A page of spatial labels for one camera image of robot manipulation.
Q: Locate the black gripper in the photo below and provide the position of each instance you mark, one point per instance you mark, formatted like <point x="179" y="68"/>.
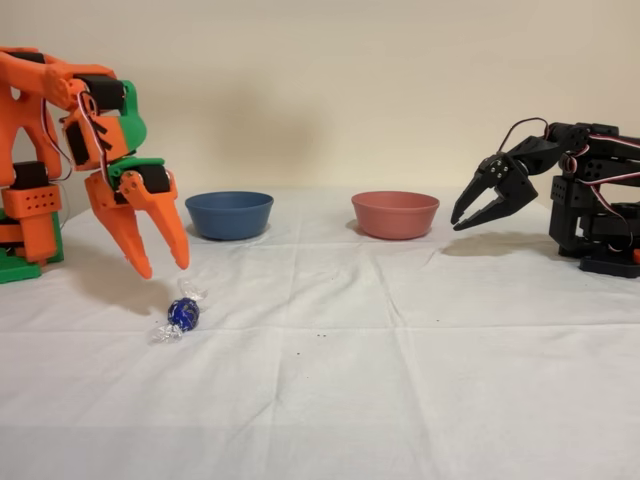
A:
<point x="510" y="186"/>

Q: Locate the green orange gripper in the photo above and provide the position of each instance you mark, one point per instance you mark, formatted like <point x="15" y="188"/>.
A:
<point x="134" y="192"/>

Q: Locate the blue candy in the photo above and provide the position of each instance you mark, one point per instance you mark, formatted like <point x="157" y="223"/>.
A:
<point x="184" y="314"/>

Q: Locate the orange green robot arm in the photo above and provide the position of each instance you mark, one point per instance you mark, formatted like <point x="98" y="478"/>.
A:
<point x="20" y="100"/>

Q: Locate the blue bowl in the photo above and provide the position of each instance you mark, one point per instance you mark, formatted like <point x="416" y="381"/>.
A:
<point x="230" y="220"/>

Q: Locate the pink bowl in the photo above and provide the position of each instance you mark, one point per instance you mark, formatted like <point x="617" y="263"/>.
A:
<point x="395" y="220"/>

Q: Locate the white tablecloth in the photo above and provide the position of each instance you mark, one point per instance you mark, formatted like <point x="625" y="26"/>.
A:
<point x="350" y="375"/>

